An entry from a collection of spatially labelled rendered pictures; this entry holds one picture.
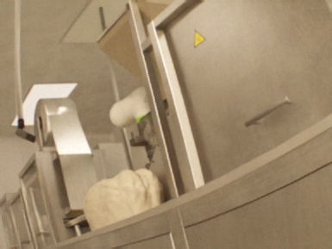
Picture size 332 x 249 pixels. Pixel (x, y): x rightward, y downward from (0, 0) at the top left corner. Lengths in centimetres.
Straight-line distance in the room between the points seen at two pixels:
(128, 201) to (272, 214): 67
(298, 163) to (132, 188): 73
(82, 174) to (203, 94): 123
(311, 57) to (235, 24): 27
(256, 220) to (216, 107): 44
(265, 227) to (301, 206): 10
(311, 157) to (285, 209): 11
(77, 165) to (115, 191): 94
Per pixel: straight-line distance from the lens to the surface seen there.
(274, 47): 102
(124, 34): 161
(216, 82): 117
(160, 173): 148
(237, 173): 84
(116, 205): 140
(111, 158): 258
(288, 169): 75
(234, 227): 86
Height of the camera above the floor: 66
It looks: 17 degrees up
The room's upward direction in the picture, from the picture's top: 14 degrees counter-clockwise
